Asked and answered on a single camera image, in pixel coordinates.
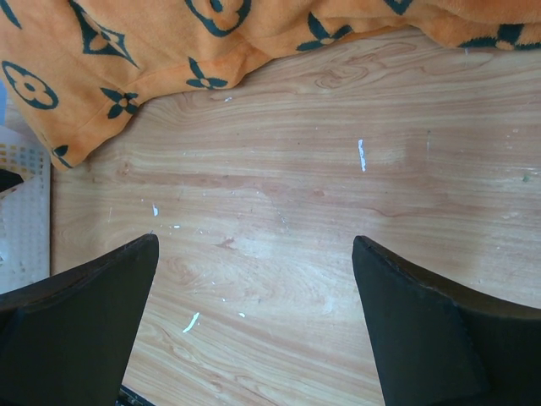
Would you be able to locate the orange patterned plush pillowcase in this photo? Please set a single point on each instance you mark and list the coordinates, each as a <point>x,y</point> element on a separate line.
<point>79,70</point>

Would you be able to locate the white plastic basket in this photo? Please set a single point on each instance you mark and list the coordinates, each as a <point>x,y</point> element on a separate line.
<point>25,211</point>

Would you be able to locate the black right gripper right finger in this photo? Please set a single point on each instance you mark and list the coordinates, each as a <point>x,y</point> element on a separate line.
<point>437,342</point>

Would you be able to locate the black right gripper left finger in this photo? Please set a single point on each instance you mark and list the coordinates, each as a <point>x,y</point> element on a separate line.
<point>67,339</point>

